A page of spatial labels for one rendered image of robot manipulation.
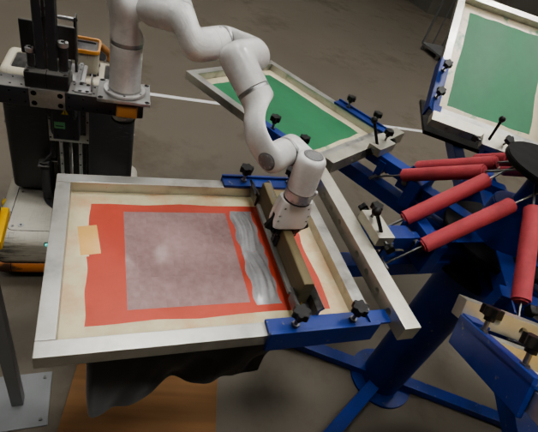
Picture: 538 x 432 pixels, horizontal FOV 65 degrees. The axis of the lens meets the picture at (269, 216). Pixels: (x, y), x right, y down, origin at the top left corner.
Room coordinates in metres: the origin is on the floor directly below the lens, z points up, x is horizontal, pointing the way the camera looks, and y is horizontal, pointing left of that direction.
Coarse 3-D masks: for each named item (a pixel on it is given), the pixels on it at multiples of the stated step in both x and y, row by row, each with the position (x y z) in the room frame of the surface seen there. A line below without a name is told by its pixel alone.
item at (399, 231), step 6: (390, 228) 1.10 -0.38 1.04; (396, 228) 1.11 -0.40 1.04; (402, 228) 1.13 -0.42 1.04; (366, 234) 1.03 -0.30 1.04; (396, 234) 1.08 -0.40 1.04; (402, 234) 1.09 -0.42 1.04; (408, 234) 1.10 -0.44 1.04; (396, 240) 1.07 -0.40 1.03; (402, 240) 1.08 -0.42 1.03; (408, 240) 1.09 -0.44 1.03; (378, 246) 1.04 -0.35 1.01; (396, 246) 1.07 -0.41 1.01; (402, 246) 1.08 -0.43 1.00; (408, 246) 1.09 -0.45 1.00
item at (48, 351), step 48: (144, 192) 0.97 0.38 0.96; (192, 192) 1.04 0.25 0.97; (240, 192) 1.11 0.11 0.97; (48, 240) 0.66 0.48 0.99; (48, 288) 0.53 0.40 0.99; (48, 336) 0.43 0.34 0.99; (96, 336) 0.46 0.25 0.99; (144, 336) 0.50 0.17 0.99; (192, 336) 0.54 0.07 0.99; (240, 336) 0.58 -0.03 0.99
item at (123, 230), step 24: (96, 216) 0.82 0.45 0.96; (120, 216) 0.85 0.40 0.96; (144, 216) 0.88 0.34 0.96; (168, 216) 0.91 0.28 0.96; (192, 216) 0.94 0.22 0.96; (216, 216) 0.98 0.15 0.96; (120, 240) 0.76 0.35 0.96; (144, 240) 0.79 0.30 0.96; (168, 240) 0.82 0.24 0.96; (192, 240) 0.85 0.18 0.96; (216, 240) 0.88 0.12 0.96; (264, 240) 0.95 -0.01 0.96
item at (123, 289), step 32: (96, 256) 0.68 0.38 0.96; (128, 256) 0.72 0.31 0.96; (160, 256) 0.75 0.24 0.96; (192, 256) 0.79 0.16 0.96; (224, 256) 0.83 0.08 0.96; (96, 288) 0.60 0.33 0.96; (128, 288) 0.63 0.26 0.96; (160, 288) 0.66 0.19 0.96; (192, 288) 0.69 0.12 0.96; (224, 288) 0.72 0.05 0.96; (320, 288) 0.84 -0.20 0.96; (96, 320) 0.52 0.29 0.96; (128, 320) 0.54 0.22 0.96
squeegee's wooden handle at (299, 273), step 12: (264, 192) 1.06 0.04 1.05; (264, 204) 1.04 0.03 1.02; (288, 240) 0.87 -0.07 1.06; (288, 252) 0.84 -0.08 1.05; (300, 252) 0.84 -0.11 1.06; (288, 264) 0.82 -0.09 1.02; (300, 264) 0.79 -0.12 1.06; (288, 276) 0.80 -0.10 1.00; (300, 276) 0.76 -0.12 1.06; (300, 288) 0.74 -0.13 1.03; (312, 288) 0.74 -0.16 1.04; (300, 300) 0.73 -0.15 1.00
